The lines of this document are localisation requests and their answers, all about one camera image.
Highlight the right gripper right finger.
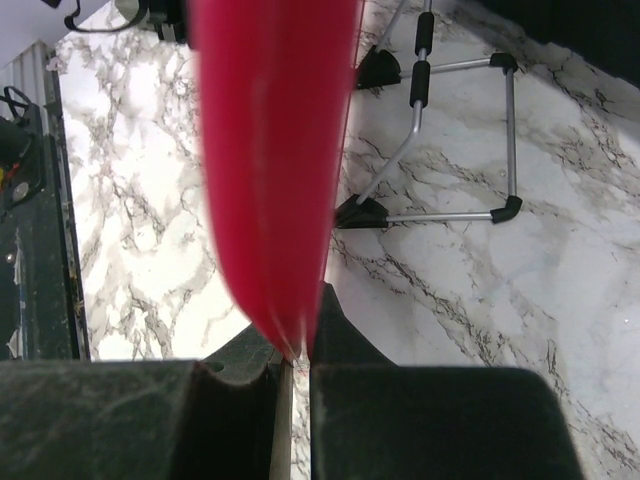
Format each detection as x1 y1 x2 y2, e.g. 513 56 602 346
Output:
309 285 583 479

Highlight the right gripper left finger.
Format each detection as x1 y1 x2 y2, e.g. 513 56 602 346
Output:
1 327 281 479

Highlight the pink framed whiteboard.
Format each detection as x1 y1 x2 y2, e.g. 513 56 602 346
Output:
188 1 362 359

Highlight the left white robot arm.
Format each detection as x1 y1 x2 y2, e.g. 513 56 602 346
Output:
63 0 190 45

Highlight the black whiteboard stand foot right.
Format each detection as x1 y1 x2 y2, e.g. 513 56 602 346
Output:
334 194 389 229

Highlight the black whiteboard stand foot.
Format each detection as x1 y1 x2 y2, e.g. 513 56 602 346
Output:
334 194 389 229
355 46 402 90

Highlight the black whiteboard stand foot left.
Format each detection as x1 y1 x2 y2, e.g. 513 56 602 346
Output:
355 46 402 90

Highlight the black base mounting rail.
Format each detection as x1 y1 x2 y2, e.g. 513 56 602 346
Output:
0 87 91 362

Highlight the silver wire stand frame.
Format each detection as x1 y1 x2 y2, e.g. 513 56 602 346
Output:
337 1 522 228

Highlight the aluminium extrusion frame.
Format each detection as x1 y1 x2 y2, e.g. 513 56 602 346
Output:
1 41 60 106

